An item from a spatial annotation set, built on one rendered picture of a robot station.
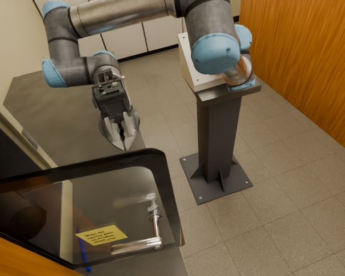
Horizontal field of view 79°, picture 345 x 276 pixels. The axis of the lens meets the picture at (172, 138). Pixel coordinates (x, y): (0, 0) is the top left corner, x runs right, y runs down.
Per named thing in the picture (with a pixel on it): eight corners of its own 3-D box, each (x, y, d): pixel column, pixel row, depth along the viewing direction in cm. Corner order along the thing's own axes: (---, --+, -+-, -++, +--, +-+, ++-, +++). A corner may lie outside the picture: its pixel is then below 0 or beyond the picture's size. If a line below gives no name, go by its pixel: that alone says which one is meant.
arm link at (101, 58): (91, 74, 65) (119, 72, 68) (93, 93, 58) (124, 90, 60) (85, 49, 60) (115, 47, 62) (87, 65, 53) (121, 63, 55)
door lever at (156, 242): (114, 229, 41) (110, 224, 39) (162, 218, 41) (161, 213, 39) (114, 259, 37) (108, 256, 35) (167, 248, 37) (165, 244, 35)
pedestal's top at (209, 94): (231, 63, 130) (231, 57, 128) (260, 91, 109) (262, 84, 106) (182, 76, 127) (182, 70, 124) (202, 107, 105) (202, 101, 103)
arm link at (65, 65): (45, 54, 60) (86, 51, 63) (52, 92, 60) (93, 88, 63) (35, 40, 52) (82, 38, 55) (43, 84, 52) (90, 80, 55)
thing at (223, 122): (226, 144, 203) (236, 55, 137) (253, 186, 171) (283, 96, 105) (179, 159, 197) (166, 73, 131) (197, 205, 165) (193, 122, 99)
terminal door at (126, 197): (70, 266, 55) (-82, 194, 26) (185, 242, 56) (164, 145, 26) (70, 270, 54) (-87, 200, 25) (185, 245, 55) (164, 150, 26)
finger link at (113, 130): (100, 138, 37) (96, 108, 43) (111, 159, 41) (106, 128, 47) (118, 133, 37) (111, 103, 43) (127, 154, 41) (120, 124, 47)
